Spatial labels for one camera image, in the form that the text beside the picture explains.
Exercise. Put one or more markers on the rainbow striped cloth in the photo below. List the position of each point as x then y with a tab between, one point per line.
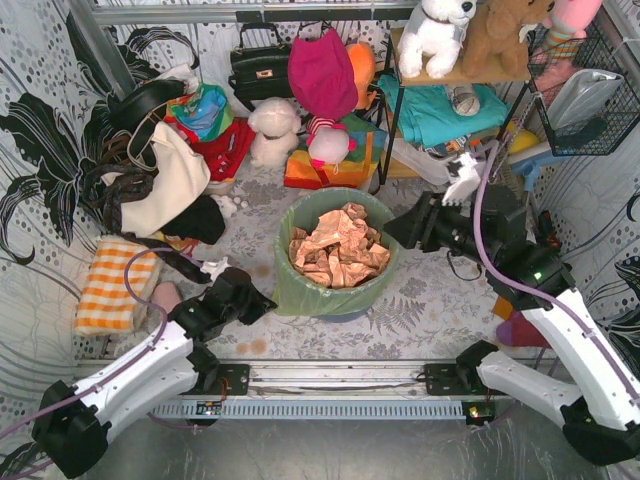
355	170

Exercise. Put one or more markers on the orange plush toy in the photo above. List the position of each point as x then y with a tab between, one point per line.
363	63

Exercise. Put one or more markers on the purple orange sock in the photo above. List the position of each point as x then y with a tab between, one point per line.
515	330

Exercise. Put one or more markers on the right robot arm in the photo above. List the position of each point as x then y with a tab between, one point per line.
598	412

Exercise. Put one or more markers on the brown teddy bear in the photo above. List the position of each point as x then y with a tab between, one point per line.
499	28

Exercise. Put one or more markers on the green plastic trash bag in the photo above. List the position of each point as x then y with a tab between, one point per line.
297	296

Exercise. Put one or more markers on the pink plush toy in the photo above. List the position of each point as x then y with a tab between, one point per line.
566	28

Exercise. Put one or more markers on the colourful patterned cloth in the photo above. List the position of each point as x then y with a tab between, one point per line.
202	116

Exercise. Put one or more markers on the black orange tool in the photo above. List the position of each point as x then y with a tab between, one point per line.
546	232

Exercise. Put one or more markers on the crumpled brown paper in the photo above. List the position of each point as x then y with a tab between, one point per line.
343	251

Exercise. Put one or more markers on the cream canvas tote bag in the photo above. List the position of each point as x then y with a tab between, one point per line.
140	202

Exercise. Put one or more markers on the pink cylindrical pouch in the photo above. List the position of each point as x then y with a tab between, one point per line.
166	296

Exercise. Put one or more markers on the cream plush lamb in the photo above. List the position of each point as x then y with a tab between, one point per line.
276	125

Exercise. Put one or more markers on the black leather handbag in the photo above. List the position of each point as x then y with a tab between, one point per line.
260	73

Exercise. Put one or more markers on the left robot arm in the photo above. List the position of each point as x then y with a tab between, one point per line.
77	423

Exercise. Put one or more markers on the red clothing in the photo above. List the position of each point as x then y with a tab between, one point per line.
225	154

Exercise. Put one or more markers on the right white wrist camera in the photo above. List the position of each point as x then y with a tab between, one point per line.
464	174

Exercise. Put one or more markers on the yellow plush toy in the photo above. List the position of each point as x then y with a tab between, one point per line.
519	140

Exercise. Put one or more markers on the magenta fabric bag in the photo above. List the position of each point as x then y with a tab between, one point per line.
321	76

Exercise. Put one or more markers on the silver foil bag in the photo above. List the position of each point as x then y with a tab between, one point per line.
582	96

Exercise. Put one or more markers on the pink white plush doll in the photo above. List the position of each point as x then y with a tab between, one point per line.
329	142

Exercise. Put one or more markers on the black wire basket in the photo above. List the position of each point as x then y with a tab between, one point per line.
603	133

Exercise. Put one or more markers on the wooden metal shelf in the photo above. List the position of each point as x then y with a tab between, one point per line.
398	165

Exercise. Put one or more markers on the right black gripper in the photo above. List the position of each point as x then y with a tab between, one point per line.
426	223

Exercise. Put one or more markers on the white plush dog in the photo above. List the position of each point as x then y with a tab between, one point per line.
433	37

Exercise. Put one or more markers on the blue trash bin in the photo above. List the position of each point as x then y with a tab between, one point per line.
341	318

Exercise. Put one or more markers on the black round hat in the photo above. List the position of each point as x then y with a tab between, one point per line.
128	113

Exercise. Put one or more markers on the teal folded cloth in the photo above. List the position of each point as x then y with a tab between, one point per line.
428	118

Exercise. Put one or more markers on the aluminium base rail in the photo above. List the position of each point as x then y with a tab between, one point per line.
395	390

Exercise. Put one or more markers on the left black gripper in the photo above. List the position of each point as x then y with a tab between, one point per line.
242	298

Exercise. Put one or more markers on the orange checkered towel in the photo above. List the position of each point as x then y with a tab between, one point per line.
107	305

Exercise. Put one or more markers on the black cloth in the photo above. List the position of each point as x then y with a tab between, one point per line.
202	221

